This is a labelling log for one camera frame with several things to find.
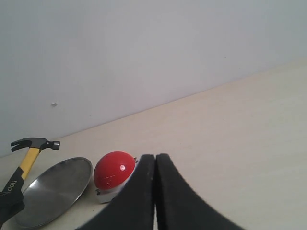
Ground round steel plate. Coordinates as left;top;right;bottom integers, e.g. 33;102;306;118
14;157;93;229

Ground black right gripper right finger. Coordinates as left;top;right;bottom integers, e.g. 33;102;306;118
155;153;242;230

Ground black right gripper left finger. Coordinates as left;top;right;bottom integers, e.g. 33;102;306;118
78;154;155;230

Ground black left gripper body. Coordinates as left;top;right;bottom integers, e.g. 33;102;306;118
0;191;25;224

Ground red dome push button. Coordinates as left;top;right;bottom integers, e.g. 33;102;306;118
93;151;138;204

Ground yellow black claw hammer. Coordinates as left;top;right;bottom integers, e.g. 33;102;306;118
0;137;60;196

